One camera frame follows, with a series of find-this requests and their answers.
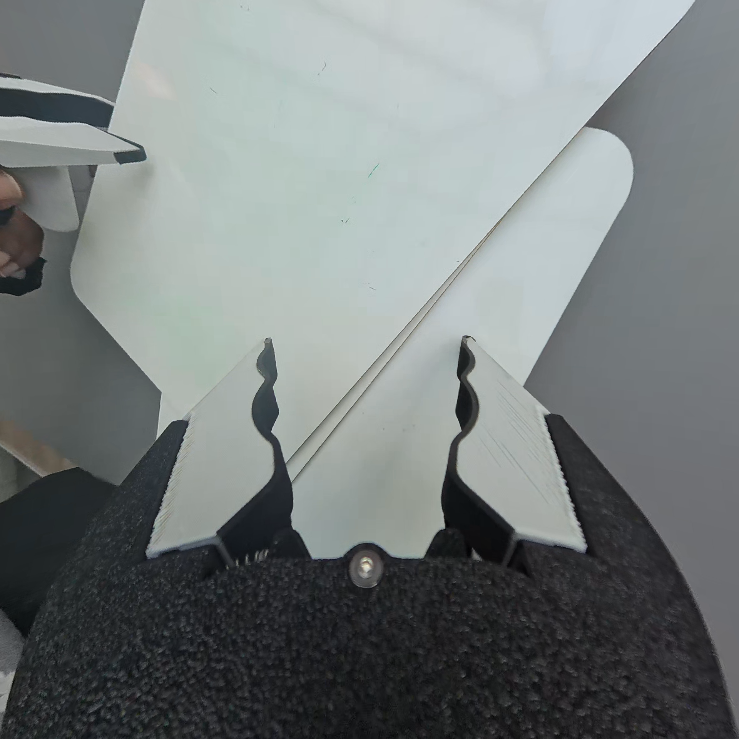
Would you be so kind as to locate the person's left hand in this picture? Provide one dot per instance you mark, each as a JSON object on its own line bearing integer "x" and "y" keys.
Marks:
{"x": 20, "y": 242}

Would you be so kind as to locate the person's dark trouser leg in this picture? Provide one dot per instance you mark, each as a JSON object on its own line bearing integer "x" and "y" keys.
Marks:
{"x": 46, "y": 519}

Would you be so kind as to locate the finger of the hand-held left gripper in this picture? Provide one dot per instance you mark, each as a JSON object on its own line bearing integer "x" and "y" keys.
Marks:
{"x": 46, "y": 101}
{"x": 58, "y": 144}

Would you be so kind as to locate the white rounded board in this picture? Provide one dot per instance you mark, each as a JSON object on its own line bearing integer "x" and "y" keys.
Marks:
{"x": 288, "y": 173}

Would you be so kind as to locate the stack of white boards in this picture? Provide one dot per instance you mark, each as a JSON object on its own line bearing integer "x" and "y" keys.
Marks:
{"x": 519, "y": 288}

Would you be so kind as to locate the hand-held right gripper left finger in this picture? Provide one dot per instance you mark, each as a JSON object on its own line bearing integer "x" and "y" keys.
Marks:
{"x": 219, "y": 473}

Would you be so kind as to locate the grey patterned garment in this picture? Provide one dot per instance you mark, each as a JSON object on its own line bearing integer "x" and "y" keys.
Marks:
{"x": 8, "y": 652}

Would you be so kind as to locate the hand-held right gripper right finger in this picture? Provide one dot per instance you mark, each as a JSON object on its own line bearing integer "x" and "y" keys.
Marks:
{"x": 514, "y": 467}

